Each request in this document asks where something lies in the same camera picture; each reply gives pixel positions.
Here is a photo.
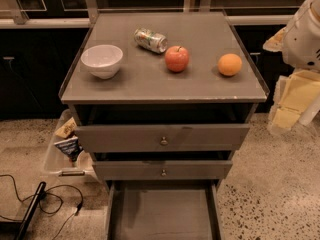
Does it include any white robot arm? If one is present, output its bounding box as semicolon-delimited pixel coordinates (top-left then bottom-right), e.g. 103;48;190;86
263;0;320;134

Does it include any brass middle drawer knob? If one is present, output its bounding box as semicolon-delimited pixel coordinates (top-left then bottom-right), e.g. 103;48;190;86
161;169;167;177

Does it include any orange fruit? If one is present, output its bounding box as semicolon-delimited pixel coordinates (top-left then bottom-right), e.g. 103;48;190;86
218;53;242;76

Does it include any brass top drawer knob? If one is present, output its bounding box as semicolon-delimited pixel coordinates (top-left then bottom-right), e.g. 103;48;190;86
160;137;168;146

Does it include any grey drawer cabinet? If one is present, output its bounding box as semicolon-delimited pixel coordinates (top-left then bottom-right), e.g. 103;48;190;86
58;11;270;240

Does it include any brass drawer knob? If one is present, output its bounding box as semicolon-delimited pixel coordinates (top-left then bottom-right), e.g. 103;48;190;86
160;137;168;146
161;169;167;177

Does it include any grey middle drawer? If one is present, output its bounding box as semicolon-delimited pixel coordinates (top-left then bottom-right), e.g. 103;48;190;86
93;160;232;180

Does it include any tan snack bag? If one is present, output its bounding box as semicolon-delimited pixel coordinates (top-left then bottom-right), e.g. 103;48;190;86
55;117;76;138

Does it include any crushed soda can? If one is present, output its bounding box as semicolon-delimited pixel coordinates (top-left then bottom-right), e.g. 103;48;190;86
134;28;168;54

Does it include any grey open bottom drawer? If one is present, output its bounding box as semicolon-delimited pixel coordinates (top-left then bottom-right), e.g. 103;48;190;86
105;180;224;240

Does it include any black flat bar device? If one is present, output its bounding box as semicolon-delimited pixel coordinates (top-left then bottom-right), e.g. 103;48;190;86
14;181;46;240

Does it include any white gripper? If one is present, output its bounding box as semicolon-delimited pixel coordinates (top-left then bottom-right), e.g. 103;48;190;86
263;0;320;133

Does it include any black cable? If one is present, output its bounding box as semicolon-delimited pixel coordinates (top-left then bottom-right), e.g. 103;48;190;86
0;173;84;240

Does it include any dark blue snack bag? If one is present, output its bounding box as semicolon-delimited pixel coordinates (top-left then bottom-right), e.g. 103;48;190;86
54;136;83;162

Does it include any grey top drawer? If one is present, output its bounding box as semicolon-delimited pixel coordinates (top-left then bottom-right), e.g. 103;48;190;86
76;124;249;153

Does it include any white ceramic bowl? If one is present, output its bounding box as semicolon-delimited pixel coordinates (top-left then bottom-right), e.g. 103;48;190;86
80;44;123;79

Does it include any red apple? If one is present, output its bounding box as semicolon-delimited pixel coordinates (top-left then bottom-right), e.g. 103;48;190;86
165;46;189;73

